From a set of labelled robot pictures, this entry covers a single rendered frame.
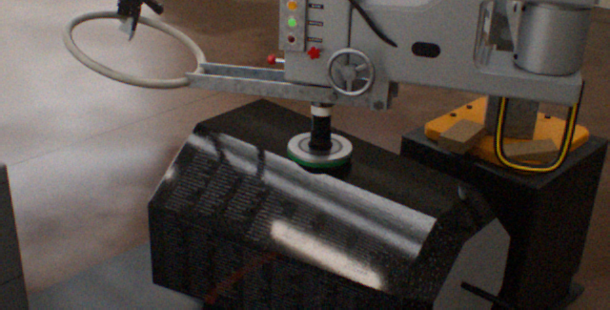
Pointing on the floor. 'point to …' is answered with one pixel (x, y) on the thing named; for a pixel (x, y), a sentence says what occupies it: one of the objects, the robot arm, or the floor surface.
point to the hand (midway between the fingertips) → (132, 34)
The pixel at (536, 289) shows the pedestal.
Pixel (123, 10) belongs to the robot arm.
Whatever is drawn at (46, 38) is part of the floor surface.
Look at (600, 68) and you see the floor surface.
